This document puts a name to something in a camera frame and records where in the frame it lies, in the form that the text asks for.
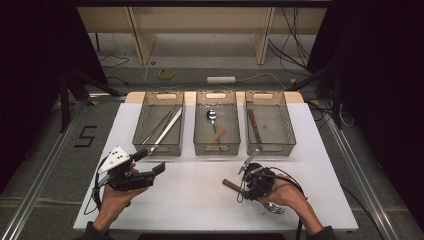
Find knife with wooden handle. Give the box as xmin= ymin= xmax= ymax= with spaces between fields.
xmin=247 ymin=108 xmax=264 ymax=145

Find black curtain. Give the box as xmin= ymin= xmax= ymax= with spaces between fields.
xmin=306 ymin=0 xmax=424 ymax=221
xmin=0 ymin=0 xmax=109 ymax=194

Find yellow tape roll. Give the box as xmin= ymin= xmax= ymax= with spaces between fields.
xmin=157 ymin=68 xmax=175 ymax=81

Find metal chopstick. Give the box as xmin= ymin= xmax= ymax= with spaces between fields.
xmin=146 ymin=105 xmax=178 ymax=141
xmin=142 ymin=105 xmax=178 ymax=145

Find small spoon with beige handle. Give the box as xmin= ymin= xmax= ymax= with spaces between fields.
xmin=208 ymin=126 xmax=227 ymax=144

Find beige wooden shelf unit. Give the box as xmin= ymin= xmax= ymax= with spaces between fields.
xmin=76 ymin=6 xmax=329 ymax=66

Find tangled floor cables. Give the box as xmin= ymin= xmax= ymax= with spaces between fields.
xmin=306 ymin=98 xmax=355 ymax=129

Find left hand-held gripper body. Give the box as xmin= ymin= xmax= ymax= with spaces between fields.
xmin=97 ymin=146 xmax=158 ymax=192

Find bundle of black cables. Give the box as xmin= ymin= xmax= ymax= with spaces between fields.
xmin=268 ymin=7 xmax=313 ymax=73

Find black metal stand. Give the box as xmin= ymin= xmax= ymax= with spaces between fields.
xmin=58 ymin=68 xmax=122 ymax=134
xmin=288 ymin=61 xmax=346 ymax=130

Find thin black floor cable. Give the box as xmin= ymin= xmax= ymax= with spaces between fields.
xmin=98 ymin=54 xmax=130 ymax=69

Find right hand-held gripper black cable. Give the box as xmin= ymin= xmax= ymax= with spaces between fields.
xmin=266 ymin=166 xmax=309 ymax=240

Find hand-held gripper black cable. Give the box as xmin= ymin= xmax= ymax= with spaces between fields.
xmin=83 ymin=156 xmax=111 ymax=216
xmin=266 ymin=166 xmax=309 ymax=240

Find aluminium floor rail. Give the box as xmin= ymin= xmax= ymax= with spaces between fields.
xmin=321 ymin=109 xmax=401 ymax=240
xmin=0 ymin=101 xmax=89 ymax=240

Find white power cable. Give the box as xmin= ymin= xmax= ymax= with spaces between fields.
xmin=143 ymin=61 xmax=288 ymax=91

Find metal spoon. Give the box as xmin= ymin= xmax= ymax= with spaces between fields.
xmin=206 ymin=109 xmax=224 ymax=144

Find white power strip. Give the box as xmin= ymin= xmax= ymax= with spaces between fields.
xmin=206 ymin=76 xmax=236 ymax=85

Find grey mesh tray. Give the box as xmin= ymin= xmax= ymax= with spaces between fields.
xmin=244 ymin=90 xmax=297 ymax=157
xmin=193 ymin=90 xmax=242 ymax=157
xmin=132 ymin=90 xmax=185 ymax=157

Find person's right hand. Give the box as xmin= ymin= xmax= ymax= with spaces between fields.
xmin=261 ymin=174 xmax=309 ymax=218

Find left hand-held gripper black cable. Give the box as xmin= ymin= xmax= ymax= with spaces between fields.
xmin=83 ymin=156 xmax=111 ymax=216

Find person's left hand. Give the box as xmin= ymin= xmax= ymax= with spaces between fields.
xmin=92 ymin=184 xmax=149 ymax=234

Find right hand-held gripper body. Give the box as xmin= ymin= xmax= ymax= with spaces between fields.
xmin=237 ymin=148 xmax=277 ymax=201

